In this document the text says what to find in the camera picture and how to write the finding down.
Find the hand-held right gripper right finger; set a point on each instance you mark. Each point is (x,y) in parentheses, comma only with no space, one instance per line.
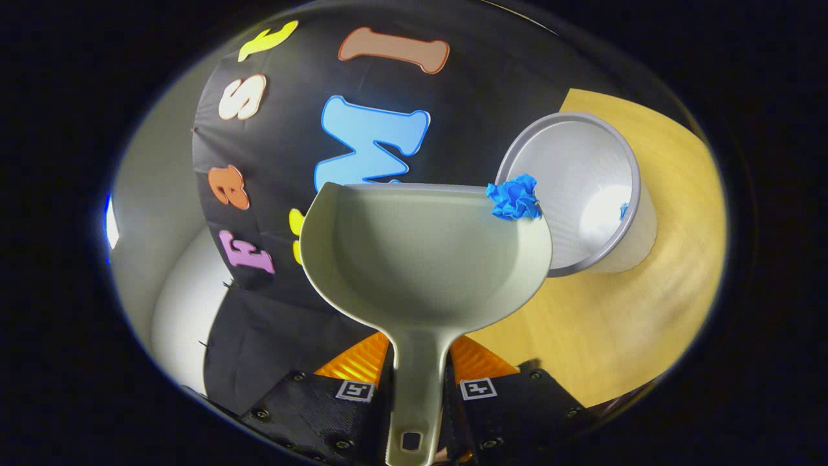
(524,414)

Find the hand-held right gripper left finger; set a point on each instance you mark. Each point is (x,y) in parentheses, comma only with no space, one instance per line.
(304,414)

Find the white plastic dustpan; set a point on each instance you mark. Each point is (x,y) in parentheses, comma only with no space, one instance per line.
(420,259)

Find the blue paper ball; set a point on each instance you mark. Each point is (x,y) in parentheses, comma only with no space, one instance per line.
(514,197)

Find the white ribbed garbage bin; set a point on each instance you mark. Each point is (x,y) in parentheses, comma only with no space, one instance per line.
(576,168)

